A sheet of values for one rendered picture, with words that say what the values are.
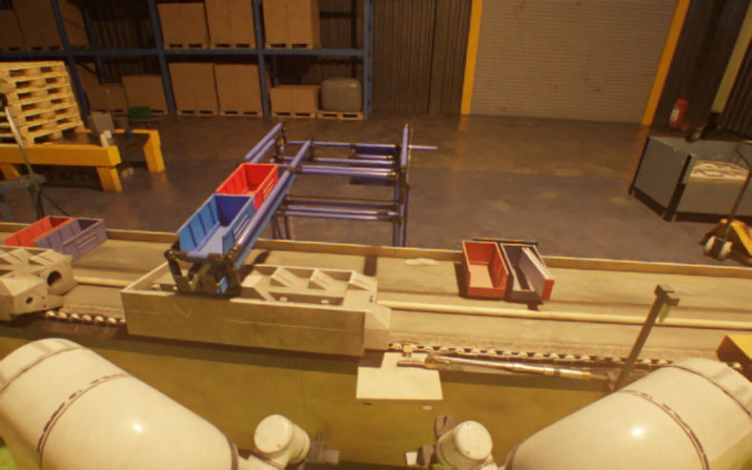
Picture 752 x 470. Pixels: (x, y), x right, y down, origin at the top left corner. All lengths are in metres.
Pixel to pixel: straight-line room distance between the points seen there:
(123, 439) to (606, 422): 0.46
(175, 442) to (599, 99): 12.52
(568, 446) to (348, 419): 1.44
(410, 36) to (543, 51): 3.63
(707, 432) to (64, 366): 0.67
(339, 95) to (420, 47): 2.75
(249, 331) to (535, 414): 1.21
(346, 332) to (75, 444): 1.11
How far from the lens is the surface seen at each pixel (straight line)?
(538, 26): 11.84
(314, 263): 2.16
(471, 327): 1.78
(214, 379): 1.84
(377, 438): 1.91
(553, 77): 12.06
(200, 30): 11.25
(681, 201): 5.77
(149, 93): 12.27
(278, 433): 0.98
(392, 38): 11.46
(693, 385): 0.54
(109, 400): 0.47
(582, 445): 0.45
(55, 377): 0.53
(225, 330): 1.61
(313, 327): 1.47
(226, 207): 1.60
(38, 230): 3.02
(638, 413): 0.47
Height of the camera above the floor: 1.89
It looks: 28 degrees down
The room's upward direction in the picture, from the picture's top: 1 degrees clockwise
